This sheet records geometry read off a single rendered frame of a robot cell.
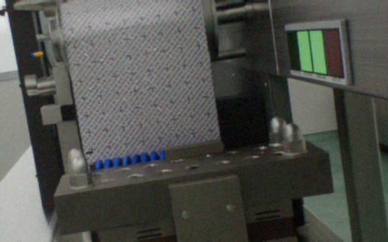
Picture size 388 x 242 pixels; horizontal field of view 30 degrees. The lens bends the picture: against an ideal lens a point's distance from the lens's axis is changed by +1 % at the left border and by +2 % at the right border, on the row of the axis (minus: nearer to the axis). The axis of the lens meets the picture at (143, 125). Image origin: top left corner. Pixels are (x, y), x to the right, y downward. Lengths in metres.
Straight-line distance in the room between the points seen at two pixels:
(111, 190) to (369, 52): 0.45
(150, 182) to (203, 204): 0.08
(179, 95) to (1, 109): 5.72
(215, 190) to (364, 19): 0.39
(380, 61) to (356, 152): 0.73
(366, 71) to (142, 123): 0.55
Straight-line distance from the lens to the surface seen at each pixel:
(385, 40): 0.70
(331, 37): 0.82
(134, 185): 1.03
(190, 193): 1.02
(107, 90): 1.21
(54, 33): 1.24
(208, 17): 1.23
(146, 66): 1.21
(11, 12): 1.56
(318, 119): 7.08
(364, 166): 1.44
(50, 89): 1.30
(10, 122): 6.89
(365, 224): 1.47
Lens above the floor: 1.24
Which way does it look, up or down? 7 degrees down
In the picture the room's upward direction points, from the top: 9 degrees counter-clockwise
